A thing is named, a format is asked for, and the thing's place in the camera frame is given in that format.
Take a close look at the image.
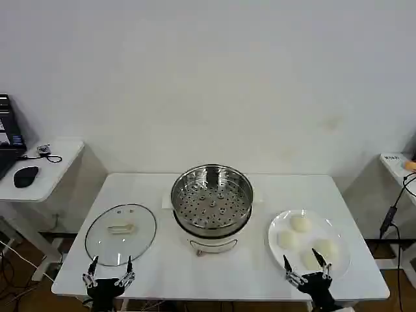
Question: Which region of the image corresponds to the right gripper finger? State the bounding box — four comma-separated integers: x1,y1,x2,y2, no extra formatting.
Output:
282,254,308,287
311,248,333,280

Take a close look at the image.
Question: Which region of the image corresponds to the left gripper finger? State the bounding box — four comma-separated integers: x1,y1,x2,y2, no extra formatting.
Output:
82,255,99,289
114,255,136,287

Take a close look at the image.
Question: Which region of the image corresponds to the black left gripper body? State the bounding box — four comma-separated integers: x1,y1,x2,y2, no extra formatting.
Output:
86,278,126,312

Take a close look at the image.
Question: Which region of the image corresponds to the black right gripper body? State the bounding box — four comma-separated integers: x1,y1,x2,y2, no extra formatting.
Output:
297,272,337,312

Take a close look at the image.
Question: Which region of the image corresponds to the white steamed bun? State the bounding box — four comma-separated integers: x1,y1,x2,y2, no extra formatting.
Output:
300,250,323,271
276,230,300,250
312,239,339,259
289,214,313,233

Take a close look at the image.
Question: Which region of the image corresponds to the white oval plate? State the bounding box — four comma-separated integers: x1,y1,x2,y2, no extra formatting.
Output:
268,209,352,282

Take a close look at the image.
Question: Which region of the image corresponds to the round glass lid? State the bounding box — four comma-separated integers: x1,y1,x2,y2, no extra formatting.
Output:
84,203,157,267

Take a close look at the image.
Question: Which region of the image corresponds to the white electric cooker base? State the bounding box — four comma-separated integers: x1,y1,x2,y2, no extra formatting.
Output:
161,190,265,258

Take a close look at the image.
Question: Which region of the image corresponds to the white side table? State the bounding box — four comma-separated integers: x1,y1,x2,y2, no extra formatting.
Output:
0,140,86,282
380,152,416,206

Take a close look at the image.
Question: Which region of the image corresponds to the black computer mouse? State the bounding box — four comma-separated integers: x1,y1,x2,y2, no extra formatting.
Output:
13,166,40,189

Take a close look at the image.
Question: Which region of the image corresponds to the steel steamer basket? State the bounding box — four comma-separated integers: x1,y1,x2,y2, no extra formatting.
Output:
171,164,254,230

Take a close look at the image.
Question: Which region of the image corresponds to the black laptop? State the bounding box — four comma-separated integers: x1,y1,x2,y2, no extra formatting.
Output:
0,94,28,181

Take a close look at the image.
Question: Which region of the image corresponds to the white floor cable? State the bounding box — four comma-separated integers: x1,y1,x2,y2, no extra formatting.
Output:
0,239,55,282

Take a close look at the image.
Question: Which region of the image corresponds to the black cable with adapter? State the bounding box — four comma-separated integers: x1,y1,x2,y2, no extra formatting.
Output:
370,171,416,295

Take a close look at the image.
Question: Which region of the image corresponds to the small grey device with cable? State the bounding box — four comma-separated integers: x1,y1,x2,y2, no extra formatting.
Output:
18,144,63,164

